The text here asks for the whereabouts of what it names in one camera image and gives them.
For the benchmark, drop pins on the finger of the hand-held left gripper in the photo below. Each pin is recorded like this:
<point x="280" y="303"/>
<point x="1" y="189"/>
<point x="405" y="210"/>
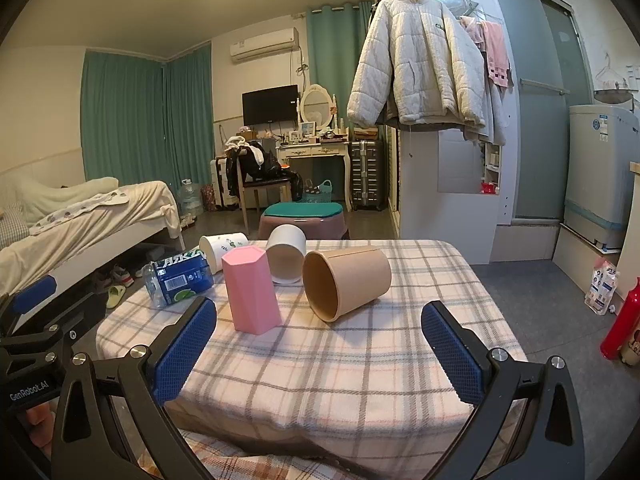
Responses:
<point x="35" y="292"/>
<point x="75" y="317"/>

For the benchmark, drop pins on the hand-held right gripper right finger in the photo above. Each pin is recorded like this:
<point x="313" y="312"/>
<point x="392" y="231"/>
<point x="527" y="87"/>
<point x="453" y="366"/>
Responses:
<point x="452" y="355"/>

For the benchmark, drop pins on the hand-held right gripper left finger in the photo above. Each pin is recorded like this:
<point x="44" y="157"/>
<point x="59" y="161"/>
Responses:
<point x="185" y="350"/>

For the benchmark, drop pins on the pink hexagonal cup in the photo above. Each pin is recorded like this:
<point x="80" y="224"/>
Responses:
<point x="250" y="290"/>

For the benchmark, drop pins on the white printed cup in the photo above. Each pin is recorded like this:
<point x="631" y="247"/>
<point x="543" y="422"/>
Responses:
<point x="220" y="246"/>

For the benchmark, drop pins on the brown paper cup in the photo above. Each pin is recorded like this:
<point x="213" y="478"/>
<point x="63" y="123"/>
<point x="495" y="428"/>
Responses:
<point x="355" y="280"/>

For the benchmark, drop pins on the plain white cup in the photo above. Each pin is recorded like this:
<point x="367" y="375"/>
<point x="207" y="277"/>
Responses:
<point x="291" y="237"/>

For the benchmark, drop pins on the person's left hand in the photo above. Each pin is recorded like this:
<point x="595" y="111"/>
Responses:
<point x="39" y="422"/>

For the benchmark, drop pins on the green slipper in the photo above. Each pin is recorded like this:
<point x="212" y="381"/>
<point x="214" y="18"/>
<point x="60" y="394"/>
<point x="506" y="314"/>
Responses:
<point x="116" y="297"/>

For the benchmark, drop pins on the white sneaker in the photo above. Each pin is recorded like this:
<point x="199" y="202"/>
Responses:
<point x="120" y="276"/>

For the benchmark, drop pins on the bed with cream sheet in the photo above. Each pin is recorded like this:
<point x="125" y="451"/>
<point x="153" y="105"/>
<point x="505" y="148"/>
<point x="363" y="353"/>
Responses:
<point x="75" y="245"/>

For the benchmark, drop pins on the blue label plastic bottle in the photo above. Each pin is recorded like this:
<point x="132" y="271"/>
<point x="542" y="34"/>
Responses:
<point x="180" y="276"/>

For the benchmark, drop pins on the printed blanket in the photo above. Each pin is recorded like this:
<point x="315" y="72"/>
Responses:
<point x="75" y="214"/>

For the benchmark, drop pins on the plaid tablecloth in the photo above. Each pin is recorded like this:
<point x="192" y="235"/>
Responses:
<point x="325" y="380"/>

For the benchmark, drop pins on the large water jug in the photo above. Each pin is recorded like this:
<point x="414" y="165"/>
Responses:
<point x="190" y="200"/>

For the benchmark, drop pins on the red bag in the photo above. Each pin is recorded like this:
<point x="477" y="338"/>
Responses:
<point x="208" y="199"/>

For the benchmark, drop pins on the white flat board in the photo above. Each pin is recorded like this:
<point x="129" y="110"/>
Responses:
<point x="580" y="260"/>

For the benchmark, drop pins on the white printed bag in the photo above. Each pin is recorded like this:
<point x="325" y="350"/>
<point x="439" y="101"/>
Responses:
<point x="602" y="287"/>

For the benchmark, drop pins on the white suitcase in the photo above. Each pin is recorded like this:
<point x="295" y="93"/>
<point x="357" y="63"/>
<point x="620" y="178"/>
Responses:
<point x="219" y="182"/>

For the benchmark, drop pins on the purple plastic stool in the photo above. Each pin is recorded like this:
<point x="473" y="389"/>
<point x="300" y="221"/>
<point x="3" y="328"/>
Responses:
<point x="305" y="227"/>

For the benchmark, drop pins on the red thermos bottle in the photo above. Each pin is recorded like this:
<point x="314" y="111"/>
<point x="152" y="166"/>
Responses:
<point x="622" y="325"/>

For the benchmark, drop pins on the wooden chair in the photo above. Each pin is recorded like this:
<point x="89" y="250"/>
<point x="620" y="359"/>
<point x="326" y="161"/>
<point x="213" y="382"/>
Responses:
<point x="260" y="185"/>

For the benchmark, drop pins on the green seat cushion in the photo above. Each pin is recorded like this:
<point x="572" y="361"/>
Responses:
<point x="302" y="208"/>

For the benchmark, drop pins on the green curtain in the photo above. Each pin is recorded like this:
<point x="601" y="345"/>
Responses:
<point x="122" y="120"/>
<point x="335" y="50"/>
<point x="190" y="120"/>

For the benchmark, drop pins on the grey suitcase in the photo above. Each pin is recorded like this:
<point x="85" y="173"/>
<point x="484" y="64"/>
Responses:
<point x="367" y="175"/>

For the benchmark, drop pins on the dark clothes pile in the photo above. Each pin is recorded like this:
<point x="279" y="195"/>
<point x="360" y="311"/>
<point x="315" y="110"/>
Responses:
<point x="250" y="157"/>

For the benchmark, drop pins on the teal basket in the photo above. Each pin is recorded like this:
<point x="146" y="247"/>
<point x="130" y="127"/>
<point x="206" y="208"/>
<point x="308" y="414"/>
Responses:
<point x="320" y="191"/>

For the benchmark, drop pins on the white washing machine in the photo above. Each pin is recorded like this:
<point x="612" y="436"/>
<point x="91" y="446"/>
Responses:
<point x="600" y="170"/>

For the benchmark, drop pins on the frosted glass door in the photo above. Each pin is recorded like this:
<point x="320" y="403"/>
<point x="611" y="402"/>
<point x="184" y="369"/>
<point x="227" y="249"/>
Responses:
<point x="540" y="135"/>

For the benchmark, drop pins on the white dressing table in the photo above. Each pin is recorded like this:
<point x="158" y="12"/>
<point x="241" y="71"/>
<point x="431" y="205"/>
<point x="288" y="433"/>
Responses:
<point x="315" y="151"/>

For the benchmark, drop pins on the grey hanging garment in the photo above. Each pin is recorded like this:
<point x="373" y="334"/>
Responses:
<point x="492" y="110"/>

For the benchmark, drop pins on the black television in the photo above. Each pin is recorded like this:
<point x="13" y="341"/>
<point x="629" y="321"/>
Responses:
<point x="270" y="105"/>

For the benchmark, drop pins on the oval white mirror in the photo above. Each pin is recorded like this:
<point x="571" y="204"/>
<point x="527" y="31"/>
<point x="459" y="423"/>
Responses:
<point x="317" y="105"/>

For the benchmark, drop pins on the white puffer jacket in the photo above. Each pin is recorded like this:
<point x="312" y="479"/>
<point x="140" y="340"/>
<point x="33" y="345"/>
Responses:
<point x="415" y="60"/>

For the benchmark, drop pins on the pink towel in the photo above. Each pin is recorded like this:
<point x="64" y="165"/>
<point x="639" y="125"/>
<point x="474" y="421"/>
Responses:
<point x="495" y="55"/>

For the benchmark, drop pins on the white air conditioner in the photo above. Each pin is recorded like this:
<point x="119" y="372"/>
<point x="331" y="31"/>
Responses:
<point x="262" y="45"/>

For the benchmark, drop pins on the white picture frame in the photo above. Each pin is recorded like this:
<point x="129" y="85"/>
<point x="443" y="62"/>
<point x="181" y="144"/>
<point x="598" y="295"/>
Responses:
<point x="308" y="128"/>

